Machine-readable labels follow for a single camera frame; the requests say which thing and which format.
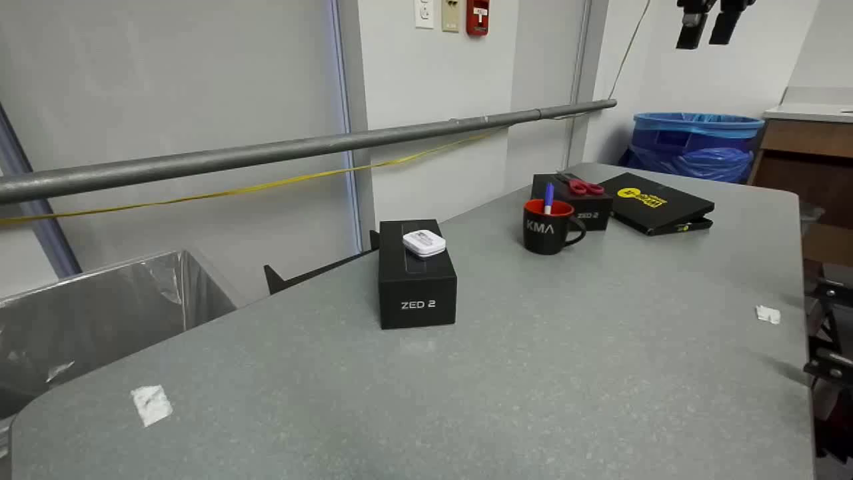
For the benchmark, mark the red fire alarm pull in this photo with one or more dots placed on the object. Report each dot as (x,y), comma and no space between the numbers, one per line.
(479,16)

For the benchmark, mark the small white plastic device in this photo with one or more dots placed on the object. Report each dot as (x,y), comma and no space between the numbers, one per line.
(421,242)

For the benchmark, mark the brown wooden cabinet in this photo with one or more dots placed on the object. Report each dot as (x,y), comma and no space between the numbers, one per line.
(808,168)

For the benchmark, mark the beige wall plate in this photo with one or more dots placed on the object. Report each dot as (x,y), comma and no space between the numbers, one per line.
(452,13)

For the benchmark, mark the large white tape piece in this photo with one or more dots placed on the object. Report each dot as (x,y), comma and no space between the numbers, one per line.
(152,402)

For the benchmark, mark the blue recycling bin with liner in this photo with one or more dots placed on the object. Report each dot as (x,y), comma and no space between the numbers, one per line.
(693,146)

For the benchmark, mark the blue diagonal strut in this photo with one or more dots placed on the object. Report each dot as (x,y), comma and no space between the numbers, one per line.
(41,202)

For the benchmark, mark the flat black box yellow logo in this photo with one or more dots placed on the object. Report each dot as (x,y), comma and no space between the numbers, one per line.
(658,205)

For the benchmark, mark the grey bin with clear liner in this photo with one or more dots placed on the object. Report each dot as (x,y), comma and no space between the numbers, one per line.
(96,320)

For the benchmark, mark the small white tape piece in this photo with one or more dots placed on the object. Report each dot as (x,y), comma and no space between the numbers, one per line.
(769,313)

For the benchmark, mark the black equipment beside table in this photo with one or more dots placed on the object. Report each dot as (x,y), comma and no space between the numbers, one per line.
(830,354)

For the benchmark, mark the grey metal rail pole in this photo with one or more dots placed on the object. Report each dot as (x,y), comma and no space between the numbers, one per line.
(267,152)

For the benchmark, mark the black ZED 2 box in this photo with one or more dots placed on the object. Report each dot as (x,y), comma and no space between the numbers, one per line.
(416,286)

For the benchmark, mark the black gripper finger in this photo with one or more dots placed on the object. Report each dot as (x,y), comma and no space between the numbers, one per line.
(690,22)
(729,22)

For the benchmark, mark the white wall switch plate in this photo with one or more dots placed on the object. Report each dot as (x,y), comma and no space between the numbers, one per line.
(425,12)

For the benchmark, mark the small red object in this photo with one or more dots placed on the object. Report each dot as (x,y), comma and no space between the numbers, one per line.
(584,188)

